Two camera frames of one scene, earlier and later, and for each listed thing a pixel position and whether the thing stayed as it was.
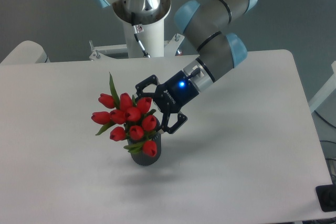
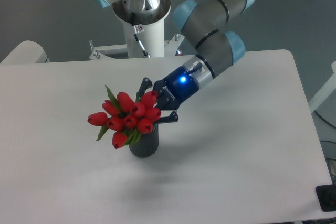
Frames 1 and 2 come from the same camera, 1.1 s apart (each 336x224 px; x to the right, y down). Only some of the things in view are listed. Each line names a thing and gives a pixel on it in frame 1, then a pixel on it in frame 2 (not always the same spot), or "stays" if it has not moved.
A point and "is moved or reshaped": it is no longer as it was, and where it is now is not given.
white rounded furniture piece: x=27 y=52 stays
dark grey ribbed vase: x=140 y=158 -> x=147 y=144
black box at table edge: x=326 y=195 stays
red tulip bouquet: x=131 y=119 is moved or reshaped
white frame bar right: x=325 y=91 stays
